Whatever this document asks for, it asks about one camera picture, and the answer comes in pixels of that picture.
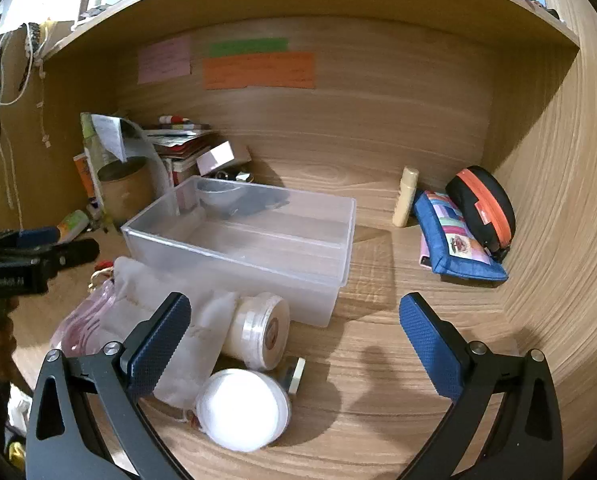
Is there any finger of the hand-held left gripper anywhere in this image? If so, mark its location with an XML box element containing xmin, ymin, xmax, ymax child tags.
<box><xmin>28</xmin><ymin>238</ymin><xmax>100</xmax><ymax>271</ymax></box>
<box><xmin>0</xmin><ymin>227</ymin><xmax>62</xmax><ymax>251</ymax></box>

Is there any bagged white knitted item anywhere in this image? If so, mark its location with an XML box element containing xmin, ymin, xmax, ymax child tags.
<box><xmin>50</xmin><ymin>280</ymin><xmax>124</xmax><ymax>358</ymax></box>

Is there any black pouch with orange zip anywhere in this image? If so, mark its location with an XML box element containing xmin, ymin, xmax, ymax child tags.
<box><xmin>445</xmin><ymin>165</ymin><xmax>517</xmax><ymax>263</ymax></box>

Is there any green sticky note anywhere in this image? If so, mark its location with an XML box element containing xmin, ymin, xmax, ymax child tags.
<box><xmin>208</xmin><ymin>37</ymin><xmax>289</xmax><ymax>57</ymax></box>

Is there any white hanging rope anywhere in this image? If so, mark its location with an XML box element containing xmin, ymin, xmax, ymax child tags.
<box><xmin>0</xmin><ymin>22</ymin><xmax>46</xmax><ymax>106</ymax></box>

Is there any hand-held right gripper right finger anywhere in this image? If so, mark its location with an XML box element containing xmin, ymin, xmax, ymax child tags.
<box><xmin>396</xmin><ymin>292</ymin><xmax>564</xmax><ymax>480</ymax></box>

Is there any white tape roll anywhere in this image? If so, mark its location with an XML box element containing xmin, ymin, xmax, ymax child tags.
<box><xmin>222</xmin><ymin>292</ymin><xmax>290</xmax><ymax>372</ymax></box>

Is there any clear plastic container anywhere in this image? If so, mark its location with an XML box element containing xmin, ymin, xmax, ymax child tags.
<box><xmin>121</xmin><ymin>175</ymin><xmax>358</xmax><ymax>330</ymax></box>

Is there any curled white paper sheet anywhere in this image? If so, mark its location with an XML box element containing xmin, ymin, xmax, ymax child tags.
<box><xmin>121</xmin><ymin>119</ymin><xmax>175</xmax><ymax>201</ymax></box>

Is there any blue patchwork pouch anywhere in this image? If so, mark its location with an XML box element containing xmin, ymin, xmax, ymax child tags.
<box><xmin>413</xmin><ymin>190</ymin><xmax>509</xmax><ymax>282</ymax></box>

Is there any white paper receipt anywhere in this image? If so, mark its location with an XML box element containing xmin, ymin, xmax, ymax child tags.
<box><xmin>91</xmin><ymin>114</ymin><xmax>129</xmax><ymax>163</ymax></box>

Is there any green orange printed tube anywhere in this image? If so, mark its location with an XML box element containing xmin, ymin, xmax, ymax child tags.
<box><xmin>56</xmin><ymin>209</ymin><xmax>90</xmax><ymax>241</ymax></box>

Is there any small clear plastic cup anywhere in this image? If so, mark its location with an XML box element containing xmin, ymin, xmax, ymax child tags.
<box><xmin>196</xmin><ymin>180</ymin><xmax>246</xmax><ymax>211</ymax></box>

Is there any cardboard tube can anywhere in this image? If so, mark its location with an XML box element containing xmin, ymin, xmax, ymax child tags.
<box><xmin>97</xmin><ymin>156</ymin><xmax>156</xmax><ymax>228</ymax></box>

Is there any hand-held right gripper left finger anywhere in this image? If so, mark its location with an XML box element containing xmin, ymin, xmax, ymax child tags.
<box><xmin>25</xmin><ymin>291</ymin><xmax>193</xmax><ymax>480</ymax></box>

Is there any orange packet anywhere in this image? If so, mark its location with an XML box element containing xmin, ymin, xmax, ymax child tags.
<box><xmin>73</xmin><ymin>154</ymin><xmax>96</xmax><ymax>201</ymax></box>

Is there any small white box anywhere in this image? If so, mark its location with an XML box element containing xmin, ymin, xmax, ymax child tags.
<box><xmin>196</xmin><ymin>141</ymin><xmax>252</xmax><ymax>177</ymax></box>

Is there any cream lotion bottle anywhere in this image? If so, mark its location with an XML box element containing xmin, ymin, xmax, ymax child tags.
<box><xmin>391</xmin><ymin>165</ymin><xmax>420</xmax><ymax>228</ymax></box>

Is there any stack of books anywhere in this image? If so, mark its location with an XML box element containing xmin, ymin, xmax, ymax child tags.
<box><xmin>143</xmin><ymin>125</ymin><xmax>219</xmax><ymax>186</ymax></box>

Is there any white drawstring pouch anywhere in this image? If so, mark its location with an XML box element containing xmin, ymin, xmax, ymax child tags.
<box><xmin>101</xmin><ymin>256</ymin><xmax>239</xmax><ymax>408</ymax></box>

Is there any orange sticky note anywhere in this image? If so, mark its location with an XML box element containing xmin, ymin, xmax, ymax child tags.
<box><xmin>202</xmin><ymin>52</ymin><xmax>315</xmax><ymax>91</ymax></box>

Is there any pink sticky note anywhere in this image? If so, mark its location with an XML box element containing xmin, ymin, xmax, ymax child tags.
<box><xmin>137</xmin><ymin>36</ymin><xmax>192</xmax><ymax>85</ymax></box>

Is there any small dark staples box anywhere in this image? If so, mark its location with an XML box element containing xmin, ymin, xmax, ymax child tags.
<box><xmin>278</xmin><ymin>357</ymin><xmax>307</xmax><ymax>395</ymax></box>

